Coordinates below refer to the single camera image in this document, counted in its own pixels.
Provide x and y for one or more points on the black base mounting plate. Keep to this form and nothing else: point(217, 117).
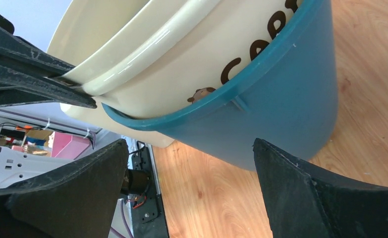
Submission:
point(146, 206)

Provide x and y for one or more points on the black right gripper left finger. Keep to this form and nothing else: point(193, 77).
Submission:
point(76, 200)

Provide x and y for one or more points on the cream large bucket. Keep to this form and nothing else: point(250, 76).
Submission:
point(151, 58)

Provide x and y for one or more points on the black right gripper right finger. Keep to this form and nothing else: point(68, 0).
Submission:
point(303, 200)

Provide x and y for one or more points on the teal plastic bucket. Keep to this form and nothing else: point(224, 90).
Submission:
point(287, 96)

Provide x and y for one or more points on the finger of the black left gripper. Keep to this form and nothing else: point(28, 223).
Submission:
point(15, 49)
point(19, 86)

